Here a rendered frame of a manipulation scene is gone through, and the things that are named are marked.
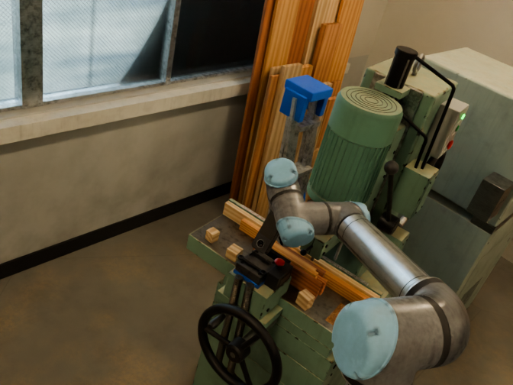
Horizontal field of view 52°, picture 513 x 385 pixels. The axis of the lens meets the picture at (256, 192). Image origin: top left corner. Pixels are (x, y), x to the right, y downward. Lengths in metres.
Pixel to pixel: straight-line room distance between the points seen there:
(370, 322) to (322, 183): 0.69
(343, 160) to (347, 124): 0.10
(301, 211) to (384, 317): 0.39
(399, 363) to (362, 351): 0.06
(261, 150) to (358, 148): 1.75
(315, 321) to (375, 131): 0.57
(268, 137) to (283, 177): 1.87
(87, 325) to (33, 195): 0.65
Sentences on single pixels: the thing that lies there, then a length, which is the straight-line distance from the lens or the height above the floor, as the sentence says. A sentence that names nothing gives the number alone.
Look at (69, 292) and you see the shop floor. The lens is 2.75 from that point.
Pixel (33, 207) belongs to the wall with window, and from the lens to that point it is 2.66.
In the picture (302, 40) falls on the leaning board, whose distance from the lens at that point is 3.16.
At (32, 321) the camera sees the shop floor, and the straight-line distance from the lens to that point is 2.64.
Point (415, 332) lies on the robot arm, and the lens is 0.84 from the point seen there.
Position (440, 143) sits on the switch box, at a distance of 1.66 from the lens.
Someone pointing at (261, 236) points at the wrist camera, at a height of 1.17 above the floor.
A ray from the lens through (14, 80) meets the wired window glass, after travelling 2.39.
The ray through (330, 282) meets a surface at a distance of 1.66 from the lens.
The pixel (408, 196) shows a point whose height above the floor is 1.22.
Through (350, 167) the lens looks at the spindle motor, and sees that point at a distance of 1.39.
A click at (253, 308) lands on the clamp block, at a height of 0.90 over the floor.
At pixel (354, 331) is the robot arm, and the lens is 0.84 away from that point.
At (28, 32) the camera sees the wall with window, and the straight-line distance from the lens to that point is 2.30.
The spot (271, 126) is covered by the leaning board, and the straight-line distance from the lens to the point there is 2.98.
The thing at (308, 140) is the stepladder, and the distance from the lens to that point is 2.51.
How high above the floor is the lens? 1.98
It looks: 33 degrees down
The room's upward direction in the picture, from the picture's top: 15 degrees clockwise
